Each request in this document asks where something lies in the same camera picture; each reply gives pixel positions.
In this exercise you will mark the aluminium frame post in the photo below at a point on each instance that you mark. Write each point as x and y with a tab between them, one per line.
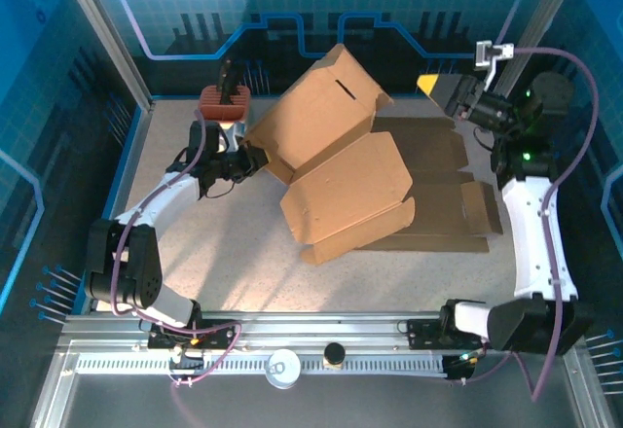
545	10
107	34

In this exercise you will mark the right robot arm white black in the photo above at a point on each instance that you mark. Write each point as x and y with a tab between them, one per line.
530	233

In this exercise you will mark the black round knob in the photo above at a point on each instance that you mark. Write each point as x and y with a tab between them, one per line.
334	352

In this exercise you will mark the white round lid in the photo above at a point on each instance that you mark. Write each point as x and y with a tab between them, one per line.
283	368

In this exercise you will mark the cream knife block orange top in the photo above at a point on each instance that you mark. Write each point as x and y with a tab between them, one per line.
224	104

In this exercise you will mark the brown cardboard box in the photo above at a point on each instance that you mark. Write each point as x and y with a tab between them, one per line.
340	189
438	194

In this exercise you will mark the aluminium frame rail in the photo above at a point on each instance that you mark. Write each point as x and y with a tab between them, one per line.
316	323

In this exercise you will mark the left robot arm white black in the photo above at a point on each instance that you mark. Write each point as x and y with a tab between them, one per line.
141	272

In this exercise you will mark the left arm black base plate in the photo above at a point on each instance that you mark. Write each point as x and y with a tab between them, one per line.
219	333

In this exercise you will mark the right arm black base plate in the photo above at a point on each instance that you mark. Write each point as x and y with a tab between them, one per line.
423	333

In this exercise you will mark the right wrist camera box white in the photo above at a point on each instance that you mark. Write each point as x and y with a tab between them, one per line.
487	54

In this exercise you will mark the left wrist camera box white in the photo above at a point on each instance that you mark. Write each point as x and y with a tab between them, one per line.
225	140

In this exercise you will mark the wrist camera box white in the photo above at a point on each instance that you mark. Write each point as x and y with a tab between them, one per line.
225	140
487	54

